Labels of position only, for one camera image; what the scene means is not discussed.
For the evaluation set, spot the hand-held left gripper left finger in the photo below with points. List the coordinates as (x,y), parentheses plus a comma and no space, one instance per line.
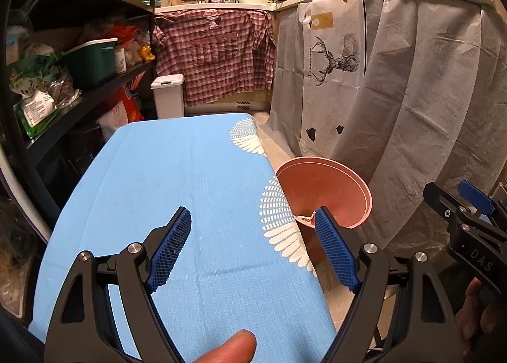
(170,252)

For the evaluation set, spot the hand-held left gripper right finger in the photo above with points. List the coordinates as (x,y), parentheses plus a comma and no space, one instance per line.
(336,252)

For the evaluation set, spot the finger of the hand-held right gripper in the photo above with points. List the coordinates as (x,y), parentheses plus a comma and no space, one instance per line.
(477,196)
(441,198)

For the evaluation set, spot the pink plastic bin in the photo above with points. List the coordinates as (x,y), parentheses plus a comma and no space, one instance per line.
(324,180)

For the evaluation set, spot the person's right hand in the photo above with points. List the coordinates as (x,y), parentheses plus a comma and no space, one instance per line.
(483,323)

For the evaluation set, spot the person's left hand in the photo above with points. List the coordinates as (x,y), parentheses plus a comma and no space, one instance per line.
(229,349)

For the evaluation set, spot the grey curtain cloth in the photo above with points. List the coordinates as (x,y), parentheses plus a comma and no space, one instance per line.
(435,89)

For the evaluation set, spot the white plastic bag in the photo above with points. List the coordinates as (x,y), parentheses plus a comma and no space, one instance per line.
(113,123)

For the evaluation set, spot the white deer print cloth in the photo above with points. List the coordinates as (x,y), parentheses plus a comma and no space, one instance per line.
(328,101)

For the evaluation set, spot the orange snack bag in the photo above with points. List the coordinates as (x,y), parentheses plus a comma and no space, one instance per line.
(132,105)

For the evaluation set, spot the white pedal bin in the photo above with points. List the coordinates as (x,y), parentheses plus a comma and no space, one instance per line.
(168,97)

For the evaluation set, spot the green and white food packet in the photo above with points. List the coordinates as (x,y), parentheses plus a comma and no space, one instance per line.
(35,113)

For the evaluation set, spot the yellow toy figure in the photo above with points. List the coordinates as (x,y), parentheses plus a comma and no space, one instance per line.
(146,53)

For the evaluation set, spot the green storage box white lid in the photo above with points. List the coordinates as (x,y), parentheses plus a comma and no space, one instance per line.
(91,65)

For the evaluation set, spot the red plaid shirt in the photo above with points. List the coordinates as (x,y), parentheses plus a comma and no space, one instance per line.
(222,54)

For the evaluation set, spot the red bag on shelf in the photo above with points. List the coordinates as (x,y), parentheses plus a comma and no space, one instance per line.
(122,33)

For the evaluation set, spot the black shelf rack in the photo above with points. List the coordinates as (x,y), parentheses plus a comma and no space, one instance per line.
(79,2)

